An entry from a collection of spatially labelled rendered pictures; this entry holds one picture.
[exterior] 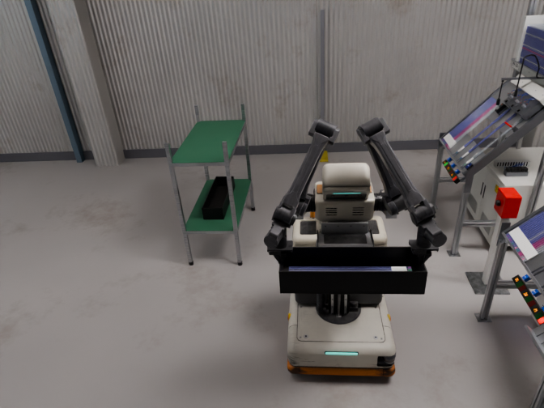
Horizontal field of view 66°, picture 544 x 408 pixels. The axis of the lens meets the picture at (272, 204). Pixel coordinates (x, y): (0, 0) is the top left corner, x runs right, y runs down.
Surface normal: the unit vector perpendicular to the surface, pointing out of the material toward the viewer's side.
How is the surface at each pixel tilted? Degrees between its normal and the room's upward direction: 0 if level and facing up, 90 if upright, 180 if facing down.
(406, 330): 0
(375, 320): 0
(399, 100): 90
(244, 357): 0
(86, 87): 90
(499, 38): 90
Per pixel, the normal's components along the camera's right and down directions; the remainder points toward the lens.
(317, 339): -0.07, -0.86
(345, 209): -0.07, 0.63
